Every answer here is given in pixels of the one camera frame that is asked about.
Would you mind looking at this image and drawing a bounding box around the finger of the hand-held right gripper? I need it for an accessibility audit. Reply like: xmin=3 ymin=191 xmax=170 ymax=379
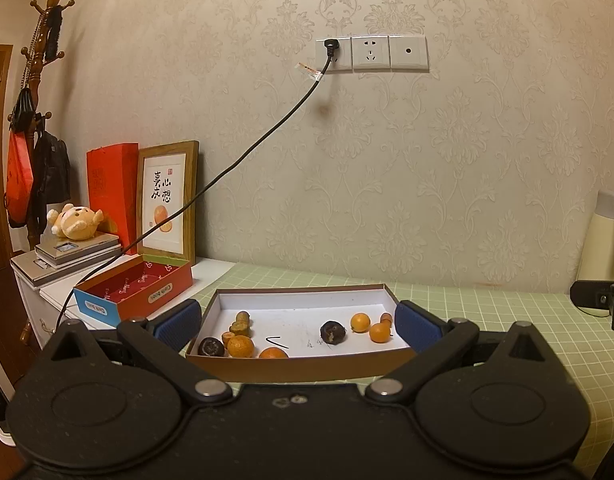
xmin=570 ymin=280 xmax=614 ymax=312

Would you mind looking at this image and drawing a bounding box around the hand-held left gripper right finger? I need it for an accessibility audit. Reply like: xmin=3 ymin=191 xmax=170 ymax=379
xmin=365 ymin=300 xmax=546 ymax=402

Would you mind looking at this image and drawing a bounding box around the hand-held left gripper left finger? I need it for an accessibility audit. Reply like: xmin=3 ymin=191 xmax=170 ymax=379
xmin=50 ymin=300 xmax=232 ymax=402

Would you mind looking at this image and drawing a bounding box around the brown cardboard box white inside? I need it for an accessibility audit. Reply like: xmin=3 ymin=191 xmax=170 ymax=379
xmin=185 ymin=284 xmax=418 ymax=383

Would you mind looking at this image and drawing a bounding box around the cream thermos jug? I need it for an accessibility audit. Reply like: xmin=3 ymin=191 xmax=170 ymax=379
xmin=577 ymin=190 xmax=614 ymax=295

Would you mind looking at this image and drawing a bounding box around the red gift box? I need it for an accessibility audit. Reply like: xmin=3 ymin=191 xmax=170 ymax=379
xmin=73 ymin=254 xmax=194 ymax=329

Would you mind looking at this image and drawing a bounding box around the green checked tablecloth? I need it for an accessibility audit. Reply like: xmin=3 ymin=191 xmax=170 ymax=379
xmin=187 ymin=260 xmax=614 ymax=467

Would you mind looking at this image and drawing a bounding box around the grey digital scale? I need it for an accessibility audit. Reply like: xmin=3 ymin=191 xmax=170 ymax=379
xmin=35 ymin=231 xmax=122 ymax=267

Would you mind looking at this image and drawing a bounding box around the wooden framed picture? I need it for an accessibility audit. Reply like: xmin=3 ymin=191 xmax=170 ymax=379
xmin=137 ymin=141 xmax=200 ymax=266

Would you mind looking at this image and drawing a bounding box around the tan plush toy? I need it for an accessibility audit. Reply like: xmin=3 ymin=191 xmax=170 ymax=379
xmin=47 ymin=203 xmax=105 ymax=240

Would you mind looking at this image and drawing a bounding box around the red paper envelope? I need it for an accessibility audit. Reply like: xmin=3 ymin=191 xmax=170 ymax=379
xmin=86 ymin=143 xmax=139 ymax=256

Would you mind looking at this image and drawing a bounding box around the black hanging bag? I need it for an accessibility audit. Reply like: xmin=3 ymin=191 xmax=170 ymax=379
xmin=29 ymin=130 xmax=72 ymax=236

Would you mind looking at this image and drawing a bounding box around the red hanging bag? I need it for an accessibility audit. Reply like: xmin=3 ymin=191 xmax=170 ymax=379
xmin=4 ymin=130 xmax=35 ymax=228

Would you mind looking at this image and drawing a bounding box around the wooden coat rack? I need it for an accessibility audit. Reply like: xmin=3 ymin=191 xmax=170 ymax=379
xmin=7 ymin=0 xmax=68 ymax=251

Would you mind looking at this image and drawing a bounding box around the black hanging cloth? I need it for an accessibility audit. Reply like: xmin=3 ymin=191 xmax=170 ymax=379
xmin=44 ymin=5 xmax=65 ymax=63

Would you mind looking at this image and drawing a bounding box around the black power cable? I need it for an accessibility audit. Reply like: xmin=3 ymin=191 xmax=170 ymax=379
xmin=57 ymin=39 xmax=340 ymax=332

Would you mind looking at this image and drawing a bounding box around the white wall socket panel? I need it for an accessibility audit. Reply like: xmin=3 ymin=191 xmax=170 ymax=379
xmin=315 ymin=35 xmax=430 ymax=74

